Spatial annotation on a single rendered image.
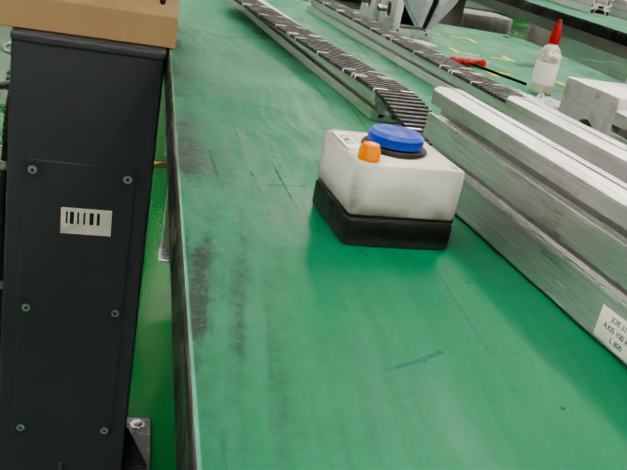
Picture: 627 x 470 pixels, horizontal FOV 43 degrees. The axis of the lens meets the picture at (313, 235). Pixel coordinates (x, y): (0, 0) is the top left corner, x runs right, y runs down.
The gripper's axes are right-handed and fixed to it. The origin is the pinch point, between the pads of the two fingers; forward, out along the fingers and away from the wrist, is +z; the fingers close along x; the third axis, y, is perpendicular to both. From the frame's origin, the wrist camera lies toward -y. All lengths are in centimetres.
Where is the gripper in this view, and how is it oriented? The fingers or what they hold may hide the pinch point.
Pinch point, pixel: (430, 10)
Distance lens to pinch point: 55.3
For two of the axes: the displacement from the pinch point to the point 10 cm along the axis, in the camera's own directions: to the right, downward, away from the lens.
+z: -1.6, 9.2, 3.6
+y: -2.7, -3.9, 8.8
